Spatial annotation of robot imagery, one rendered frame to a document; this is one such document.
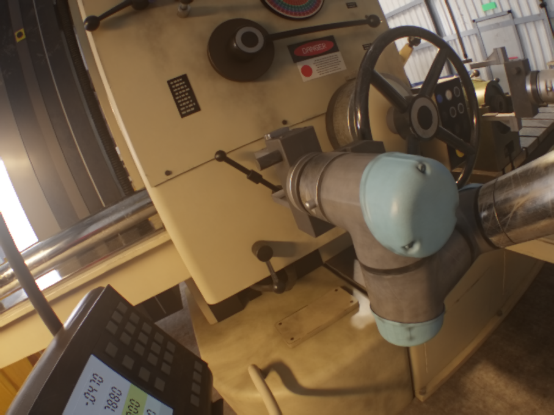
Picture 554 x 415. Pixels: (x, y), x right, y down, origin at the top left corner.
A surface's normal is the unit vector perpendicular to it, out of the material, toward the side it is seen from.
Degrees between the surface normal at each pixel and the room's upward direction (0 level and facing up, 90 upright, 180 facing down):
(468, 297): 90
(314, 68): 90
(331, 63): 90
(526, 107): 90
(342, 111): 63
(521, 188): 51
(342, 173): 39
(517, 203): 68
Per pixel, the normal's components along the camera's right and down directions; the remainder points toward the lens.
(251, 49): 0.37, 0.17
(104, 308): 0.76, -0.65
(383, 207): -0.91, 0.01
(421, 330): -0.03, 0.37
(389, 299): -0.58, 0.46
